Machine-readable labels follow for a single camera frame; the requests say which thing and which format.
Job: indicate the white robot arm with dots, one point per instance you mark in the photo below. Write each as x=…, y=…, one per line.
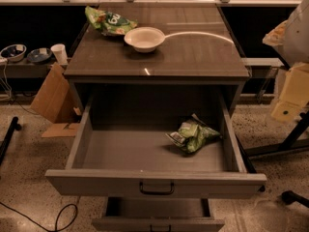
x=291, y=37

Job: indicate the lower drawer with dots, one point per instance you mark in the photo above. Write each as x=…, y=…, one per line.
x=137, y=214

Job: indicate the yellow paper tags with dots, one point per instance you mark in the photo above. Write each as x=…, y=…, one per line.
x=294, y=95

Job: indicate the open top drawer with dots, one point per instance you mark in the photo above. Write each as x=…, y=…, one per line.
x=122, y=141

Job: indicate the black top drawer handle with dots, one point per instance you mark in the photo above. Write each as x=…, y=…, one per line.
x=148, y=189

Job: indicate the black drawer handle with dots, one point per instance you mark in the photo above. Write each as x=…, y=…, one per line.
x=148, y=189
x=160, y=228

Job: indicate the white paper cup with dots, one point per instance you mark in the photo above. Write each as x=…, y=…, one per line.
x=59, y=51

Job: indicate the brown cardboard box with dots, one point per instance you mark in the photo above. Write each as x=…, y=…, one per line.
x=56, y=103

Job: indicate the dark bowl on shelf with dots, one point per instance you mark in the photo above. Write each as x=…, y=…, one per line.
x=39, y=56

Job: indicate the grey cabinet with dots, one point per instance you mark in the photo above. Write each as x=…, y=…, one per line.
x=197, y=49

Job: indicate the green jalapeno chip bag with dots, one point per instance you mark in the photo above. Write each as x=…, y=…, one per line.
x=192, y=135

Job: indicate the black lower drawer handle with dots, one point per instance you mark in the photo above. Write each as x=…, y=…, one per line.
x=160, y=228

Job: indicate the black leg at left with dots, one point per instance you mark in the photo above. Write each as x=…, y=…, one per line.
x=4, y=144

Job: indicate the green chip bag on counter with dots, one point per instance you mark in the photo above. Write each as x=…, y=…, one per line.
x=109, y=24

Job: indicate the white bowl on shelf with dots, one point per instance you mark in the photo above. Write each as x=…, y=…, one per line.
x=13, y=53

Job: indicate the low grey shelf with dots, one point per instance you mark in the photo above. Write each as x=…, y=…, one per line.
x=25, y=69

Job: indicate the black stand base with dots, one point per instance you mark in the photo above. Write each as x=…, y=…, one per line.
x=291, y=142

